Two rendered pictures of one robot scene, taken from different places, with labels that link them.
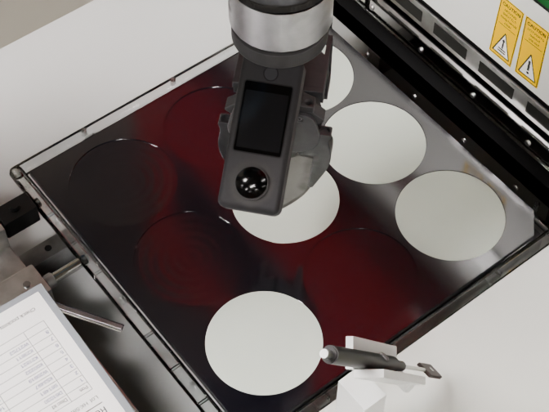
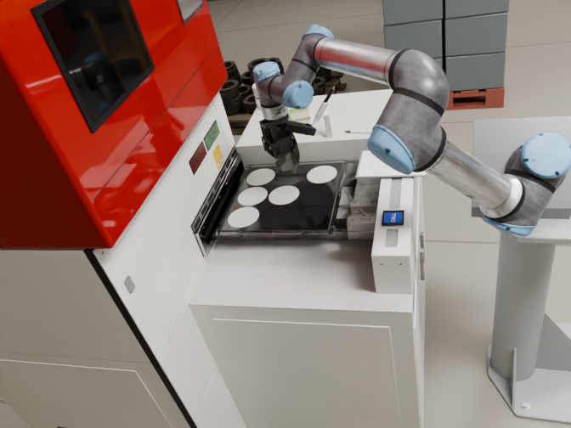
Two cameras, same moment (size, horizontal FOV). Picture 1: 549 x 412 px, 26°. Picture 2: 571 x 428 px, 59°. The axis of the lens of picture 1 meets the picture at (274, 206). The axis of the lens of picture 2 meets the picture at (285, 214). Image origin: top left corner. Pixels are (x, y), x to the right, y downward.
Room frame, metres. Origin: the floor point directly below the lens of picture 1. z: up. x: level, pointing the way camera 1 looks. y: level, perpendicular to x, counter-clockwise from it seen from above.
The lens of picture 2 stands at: (1.34, 1.14, 1.84)
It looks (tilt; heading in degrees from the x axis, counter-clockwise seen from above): 37 degrees down; 239
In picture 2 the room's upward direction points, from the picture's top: 15 degrees counter-clockwise
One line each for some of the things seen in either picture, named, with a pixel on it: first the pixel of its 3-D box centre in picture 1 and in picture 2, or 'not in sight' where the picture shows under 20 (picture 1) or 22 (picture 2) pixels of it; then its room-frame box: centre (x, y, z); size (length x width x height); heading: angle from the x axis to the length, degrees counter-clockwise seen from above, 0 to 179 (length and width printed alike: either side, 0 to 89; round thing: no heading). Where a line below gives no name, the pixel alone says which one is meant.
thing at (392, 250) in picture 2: not in sight; (398, 207); (0.48, 0.32, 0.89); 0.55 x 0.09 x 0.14; 38
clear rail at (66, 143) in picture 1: (171, 85); (271, 233); (0.79, 0.10, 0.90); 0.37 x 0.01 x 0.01; 128
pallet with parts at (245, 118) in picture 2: not in sight; (264, 87); (-0.70, -2.12, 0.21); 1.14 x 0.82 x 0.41; 125
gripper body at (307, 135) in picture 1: (280, 69); (278, 134); (0.62, -0.01, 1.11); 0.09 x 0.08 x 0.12; 171
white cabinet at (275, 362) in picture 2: not in sight; (340, 282); (0.52, 0.03, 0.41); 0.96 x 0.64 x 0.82; 38
